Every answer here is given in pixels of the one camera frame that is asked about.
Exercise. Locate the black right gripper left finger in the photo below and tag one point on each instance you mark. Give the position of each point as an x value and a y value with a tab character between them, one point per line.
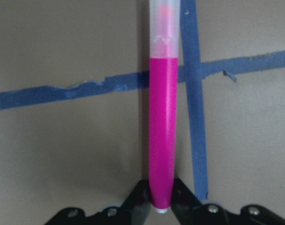
136	206

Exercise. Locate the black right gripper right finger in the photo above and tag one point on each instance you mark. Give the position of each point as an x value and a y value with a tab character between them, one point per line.
183	203

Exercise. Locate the pink highlighter pen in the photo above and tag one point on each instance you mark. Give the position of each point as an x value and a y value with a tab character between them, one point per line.
164	21

